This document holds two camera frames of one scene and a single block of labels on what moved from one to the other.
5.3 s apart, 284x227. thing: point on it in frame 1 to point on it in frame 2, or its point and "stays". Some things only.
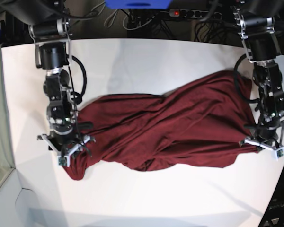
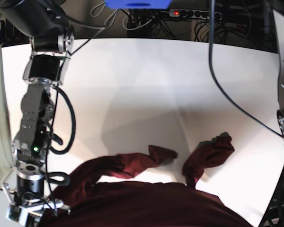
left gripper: [64, 144] to [29, 199]
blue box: [137, 4] stays
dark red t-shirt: [201, 123] to [93, 203]
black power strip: [178, 13] stays
